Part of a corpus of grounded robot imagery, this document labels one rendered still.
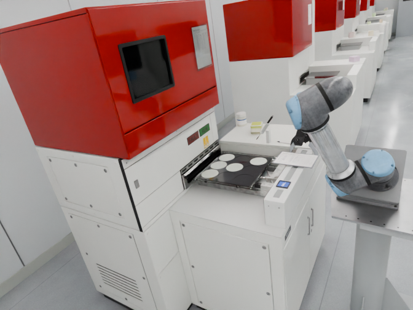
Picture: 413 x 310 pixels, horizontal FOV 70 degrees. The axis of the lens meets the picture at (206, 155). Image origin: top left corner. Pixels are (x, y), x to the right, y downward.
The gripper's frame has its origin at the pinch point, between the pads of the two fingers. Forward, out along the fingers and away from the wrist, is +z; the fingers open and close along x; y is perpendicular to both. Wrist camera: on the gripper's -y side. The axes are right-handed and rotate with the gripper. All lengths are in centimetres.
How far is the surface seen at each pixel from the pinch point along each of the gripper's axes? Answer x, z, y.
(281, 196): -2.3, -1.5, -44.3
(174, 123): 53, -32, -41
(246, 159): 33.2, 4.6, -3.8
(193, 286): 52, 69, -55
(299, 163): -2.0, -2.4, -14.3
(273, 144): 19.7, -2.0, 6.7
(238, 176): 29.2, 4.6, -23.8
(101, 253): 102, 42, -75
